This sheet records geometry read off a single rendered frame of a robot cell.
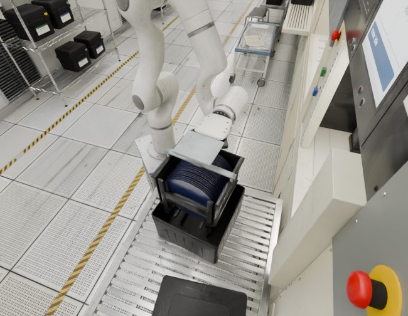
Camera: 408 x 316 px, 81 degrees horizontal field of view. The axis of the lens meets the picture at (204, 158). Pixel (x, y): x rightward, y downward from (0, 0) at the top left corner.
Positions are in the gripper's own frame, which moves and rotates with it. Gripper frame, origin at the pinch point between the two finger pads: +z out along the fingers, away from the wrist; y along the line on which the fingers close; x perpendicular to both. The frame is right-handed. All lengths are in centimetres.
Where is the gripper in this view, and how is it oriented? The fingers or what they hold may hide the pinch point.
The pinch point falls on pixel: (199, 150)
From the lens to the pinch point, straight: 71.0
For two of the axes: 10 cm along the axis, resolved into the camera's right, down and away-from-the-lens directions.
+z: -4.4, 6.7, -5.9
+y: -9.0, -3.4, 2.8
